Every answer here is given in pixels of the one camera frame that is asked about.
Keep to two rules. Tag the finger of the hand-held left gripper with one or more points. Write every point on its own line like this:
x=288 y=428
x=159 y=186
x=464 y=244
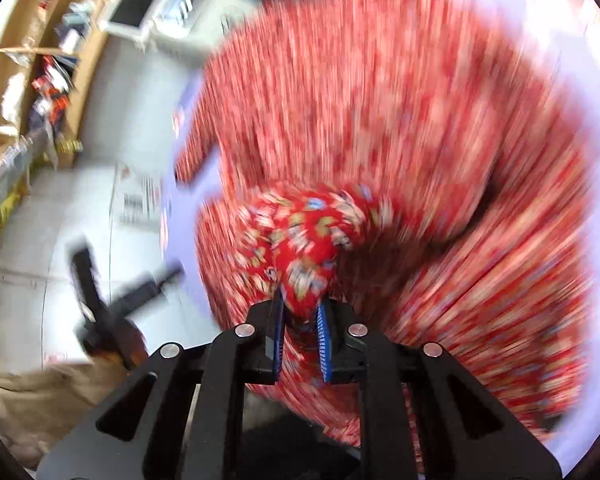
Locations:
x=83 y=272
x=145 y=291

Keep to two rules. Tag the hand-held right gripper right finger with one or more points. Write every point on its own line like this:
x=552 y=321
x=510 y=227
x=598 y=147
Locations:
x=324 y=345

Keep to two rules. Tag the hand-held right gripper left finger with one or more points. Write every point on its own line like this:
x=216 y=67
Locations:
x=278 y=340

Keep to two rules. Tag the red floral dress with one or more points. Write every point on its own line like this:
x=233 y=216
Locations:
x=390 y=140

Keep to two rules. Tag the printed paper sheet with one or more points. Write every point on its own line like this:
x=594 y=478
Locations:
x=137 y=195

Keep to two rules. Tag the wooden shelf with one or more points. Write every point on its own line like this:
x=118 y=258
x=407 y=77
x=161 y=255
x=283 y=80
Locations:
x=25 y=50

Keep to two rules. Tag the white monitor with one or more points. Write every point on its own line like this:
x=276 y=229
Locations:
x=132 y=4

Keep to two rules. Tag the white cabinet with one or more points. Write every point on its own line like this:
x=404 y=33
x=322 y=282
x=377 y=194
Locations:
x=195 y=20

